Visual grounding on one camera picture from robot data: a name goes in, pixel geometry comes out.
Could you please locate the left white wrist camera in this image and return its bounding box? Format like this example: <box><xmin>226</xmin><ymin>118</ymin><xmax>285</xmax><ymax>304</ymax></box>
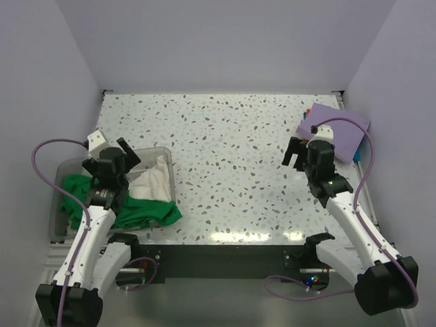
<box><xmin>85</xmin><ymin>129</ymin><xmax>109</xmax><ymax>157</ymax></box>

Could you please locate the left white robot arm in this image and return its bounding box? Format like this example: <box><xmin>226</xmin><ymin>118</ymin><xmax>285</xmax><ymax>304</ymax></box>
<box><xmin>35</xmin><ymin>135</ymin><xmax>141</xmax><ymax>326</ymax></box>

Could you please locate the folded blue t-shirt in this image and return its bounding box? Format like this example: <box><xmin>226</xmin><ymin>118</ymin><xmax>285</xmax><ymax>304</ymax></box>
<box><xmin>353</xmin><ymin>136</ymin><xmax>369</xmax><ymax>162</ymax></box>

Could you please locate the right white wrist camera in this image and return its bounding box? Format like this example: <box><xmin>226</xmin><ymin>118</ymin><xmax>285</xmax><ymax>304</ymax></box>
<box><xmin>310</xmin><ymin>125</ymin><xmax>334</xmax><ymax>144</ymax></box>

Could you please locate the white t-shirt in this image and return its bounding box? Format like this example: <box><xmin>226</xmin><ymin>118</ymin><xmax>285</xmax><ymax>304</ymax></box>
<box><xmin>129</xmin><ymin>155</ymin><xmax>172</xmax><ymax>202</ymax></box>

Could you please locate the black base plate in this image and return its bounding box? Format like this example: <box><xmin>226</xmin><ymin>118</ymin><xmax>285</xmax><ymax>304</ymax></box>
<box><xmin>138</xmin><ymin>245</ymin><xmax>333</xmax><ymax>285</ymax></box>

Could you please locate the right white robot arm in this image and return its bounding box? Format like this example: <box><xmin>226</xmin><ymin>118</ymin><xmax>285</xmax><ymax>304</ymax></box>
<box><xmin>282</xmin><ymin>137</ymin><xmax>418</xmax><ymax>315</ymax></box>

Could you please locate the green t-shirt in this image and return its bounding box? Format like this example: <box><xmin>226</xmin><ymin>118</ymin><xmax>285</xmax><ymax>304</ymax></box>
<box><xmin>61</xmin><ymin>174</ymin><xmax>182</xmax><ymax>230</ymax></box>

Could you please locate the folded purple t-shirt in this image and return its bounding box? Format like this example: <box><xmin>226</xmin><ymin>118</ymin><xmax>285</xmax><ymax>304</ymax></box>
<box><xmin>296</xmin><ymin>104</ymin><xmax>371</xmax><ymax>164</ymax></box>

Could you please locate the clear plastic bin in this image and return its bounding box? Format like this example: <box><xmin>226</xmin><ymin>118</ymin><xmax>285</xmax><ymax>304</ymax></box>
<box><xmin>48</xmin><ymin>146</ymin><xmax>177</xmax><ymax>241</ymax></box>

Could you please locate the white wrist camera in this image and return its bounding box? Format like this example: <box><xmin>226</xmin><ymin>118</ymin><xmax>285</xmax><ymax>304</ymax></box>
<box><xmin>310</xmin><ymin>125</ymin><xmax>334</xmax><ymax>144</ymax></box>
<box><xmin>85</xmin><ymin>129</ymin><xmax>109</xmax><ymax>157</ymax></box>

